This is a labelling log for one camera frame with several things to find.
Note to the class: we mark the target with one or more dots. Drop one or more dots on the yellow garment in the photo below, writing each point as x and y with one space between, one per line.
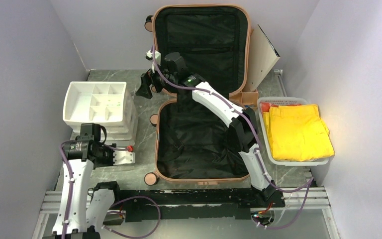
300 132

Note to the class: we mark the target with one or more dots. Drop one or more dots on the red garment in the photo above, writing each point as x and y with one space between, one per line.
265 106

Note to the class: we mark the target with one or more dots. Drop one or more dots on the white plastic drawer organizer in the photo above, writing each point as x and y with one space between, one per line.
109 104

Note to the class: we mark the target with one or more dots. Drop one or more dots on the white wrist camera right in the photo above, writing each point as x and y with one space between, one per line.
154 56

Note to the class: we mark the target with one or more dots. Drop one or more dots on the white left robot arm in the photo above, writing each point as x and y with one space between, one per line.
78 219

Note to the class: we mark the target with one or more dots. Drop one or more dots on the white flat board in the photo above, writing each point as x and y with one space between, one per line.
262 58

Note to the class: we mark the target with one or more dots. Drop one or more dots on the white plastic mesh basket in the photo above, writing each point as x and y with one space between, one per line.
295 132

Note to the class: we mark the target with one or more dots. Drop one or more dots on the pink hard-shell suitcase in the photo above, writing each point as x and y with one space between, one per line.
200 57

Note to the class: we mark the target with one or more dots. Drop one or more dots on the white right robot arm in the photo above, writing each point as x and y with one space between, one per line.
172 73

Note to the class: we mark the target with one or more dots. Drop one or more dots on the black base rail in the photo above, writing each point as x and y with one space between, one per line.
238 203

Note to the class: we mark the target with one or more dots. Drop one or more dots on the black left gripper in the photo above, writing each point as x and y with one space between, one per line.
109 162

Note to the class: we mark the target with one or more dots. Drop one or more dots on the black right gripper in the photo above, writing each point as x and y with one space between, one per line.
147 78

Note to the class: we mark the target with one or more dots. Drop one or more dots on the black suitcase wheel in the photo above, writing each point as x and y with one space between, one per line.
151 179

